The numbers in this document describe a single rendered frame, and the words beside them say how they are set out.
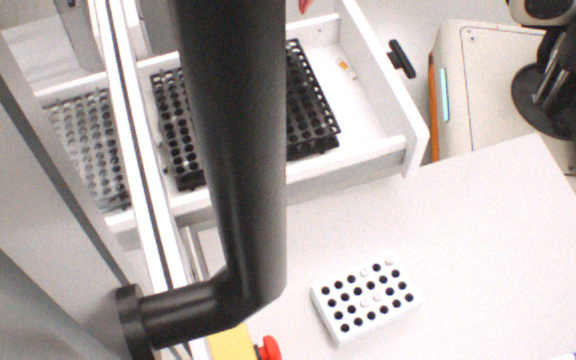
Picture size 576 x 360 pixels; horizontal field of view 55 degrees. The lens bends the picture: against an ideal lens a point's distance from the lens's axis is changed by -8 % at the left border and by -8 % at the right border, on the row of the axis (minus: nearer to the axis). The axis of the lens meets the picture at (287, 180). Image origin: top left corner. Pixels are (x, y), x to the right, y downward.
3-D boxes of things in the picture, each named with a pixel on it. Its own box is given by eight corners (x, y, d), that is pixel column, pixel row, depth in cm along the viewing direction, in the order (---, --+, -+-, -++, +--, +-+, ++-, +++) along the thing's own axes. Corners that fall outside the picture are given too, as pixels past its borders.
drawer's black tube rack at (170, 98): (296, 65, 92) (297, 37, 86) (337, 156, 83) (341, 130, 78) (156, 102, 88) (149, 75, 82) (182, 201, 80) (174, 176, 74)
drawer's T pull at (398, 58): (394, 42, 86) (395, 36, 85) (416, 79, 82) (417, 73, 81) (372, 47, 85) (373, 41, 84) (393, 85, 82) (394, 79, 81)
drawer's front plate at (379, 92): (341, 35, 97) (346, -14, 88) (415, 178, 83) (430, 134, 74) (331, 37, 97) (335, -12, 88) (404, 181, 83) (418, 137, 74)
